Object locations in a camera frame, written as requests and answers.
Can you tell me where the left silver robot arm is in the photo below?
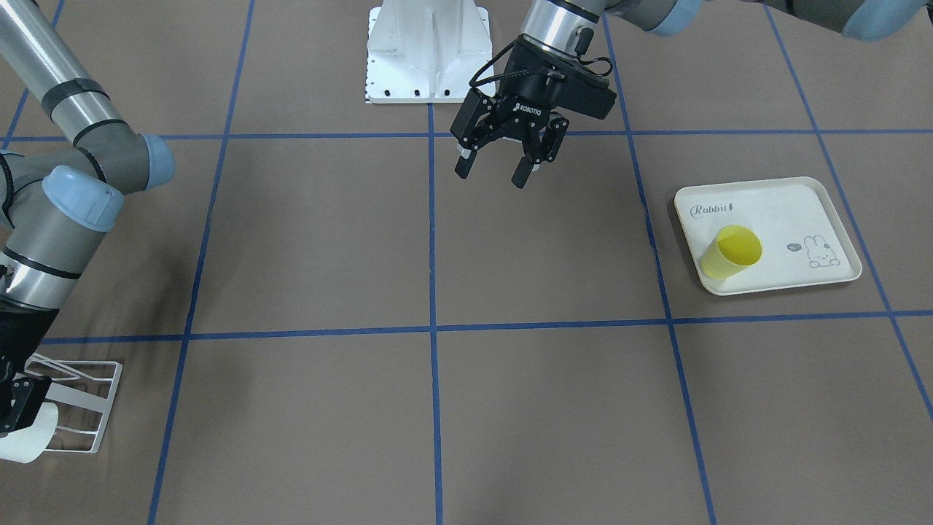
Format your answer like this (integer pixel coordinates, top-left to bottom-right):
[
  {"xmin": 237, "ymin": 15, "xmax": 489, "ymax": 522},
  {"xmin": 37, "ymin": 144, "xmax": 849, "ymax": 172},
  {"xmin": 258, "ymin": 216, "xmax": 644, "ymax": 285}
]
[{"xmin": 450, "ymin": 1, "xmax": 702, "ymax": 188}]

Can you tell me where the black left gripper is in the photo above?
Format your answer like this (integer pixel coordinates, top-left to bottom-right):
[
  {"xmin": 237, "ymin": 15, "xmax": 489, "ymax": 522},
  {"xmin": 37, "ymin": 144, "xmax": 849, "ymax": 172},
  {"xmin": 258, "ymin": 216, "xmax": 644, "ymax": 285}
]
[{"xmin": 450, "ymin": 36, "xmax": 617, "ymax": 189}]

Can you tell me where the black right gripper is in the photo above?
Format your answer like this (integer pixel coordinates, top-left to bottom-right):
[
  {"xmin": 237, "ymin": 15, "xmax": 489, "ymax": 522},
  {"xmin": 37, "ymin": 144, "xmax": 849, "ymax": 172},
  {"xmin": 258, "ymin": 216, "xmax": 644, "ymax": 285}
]
[{"xmin": 1, "ymin": 305, "xmax": 59, "ymax": 432}]

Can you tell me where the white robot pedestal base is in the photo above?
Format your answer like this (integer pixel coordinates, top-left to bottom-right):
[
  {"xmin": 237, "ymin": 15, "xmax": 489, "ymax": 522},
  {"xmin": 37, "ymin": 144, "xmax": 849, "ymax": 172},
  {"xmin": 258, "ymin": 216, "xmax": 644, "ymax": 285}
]
[{"xmin": 364, "ymin": 1, "xmax": 493, "ymax": 104}]

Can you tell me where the cream plastic tray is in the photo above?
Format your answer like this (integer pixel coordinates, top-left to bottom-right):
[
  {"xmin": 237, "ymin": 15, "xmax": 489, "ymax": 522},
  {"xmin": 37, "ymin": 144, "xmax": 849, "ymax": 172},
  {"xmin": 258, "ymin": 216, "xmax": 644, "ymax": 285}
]
[{"xmin": 674, "ymin": 176, "xmax": 862, "ymax": 296}]

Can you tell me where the cream white plastic cup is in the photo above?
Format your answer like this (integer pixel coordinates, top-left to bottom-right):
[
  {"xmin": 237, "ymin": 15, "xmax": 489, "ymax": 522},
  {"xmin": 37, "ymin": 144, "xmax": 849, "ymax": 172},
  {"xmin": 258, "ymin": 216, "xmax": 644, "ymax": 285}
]
[{"xmin": 1, "ymin": 402, "xmax": 59, "ymax": 463}]

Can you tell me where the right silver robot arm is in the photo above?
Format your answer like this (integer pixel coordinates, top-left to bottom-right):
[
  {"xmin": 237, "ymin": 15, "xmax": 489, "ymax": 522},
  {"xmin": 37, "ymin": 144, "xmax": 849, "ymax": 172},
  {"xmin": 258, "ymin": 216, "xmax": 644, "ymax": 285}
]
[{"xmin": 1, "ymin": 1, "xmax": 176, "ymax": 435}]

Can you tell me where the yellow plastic cup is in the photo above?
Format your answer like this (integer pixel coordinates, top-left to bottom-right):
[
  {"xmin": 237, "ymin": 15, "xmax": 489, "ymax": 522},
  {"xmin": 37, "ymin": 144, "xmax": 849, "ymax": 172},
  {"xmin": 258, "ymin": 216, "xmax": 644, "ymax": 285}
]
[{"xmin": 699, "ymin": 224, "xmax": 763, "ymax": 280}]

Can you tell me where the white wire cup rack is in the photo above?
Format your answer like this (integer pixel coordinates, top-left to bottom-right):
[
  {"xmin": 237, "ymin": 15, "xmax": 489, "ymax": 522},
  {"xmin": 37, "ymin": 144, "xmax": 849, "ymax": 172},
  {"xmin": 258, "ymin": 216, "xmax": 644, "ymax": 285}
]
[{"xmin": 26, "ymin": 353, "xmax": 123, "ymax": 454}]

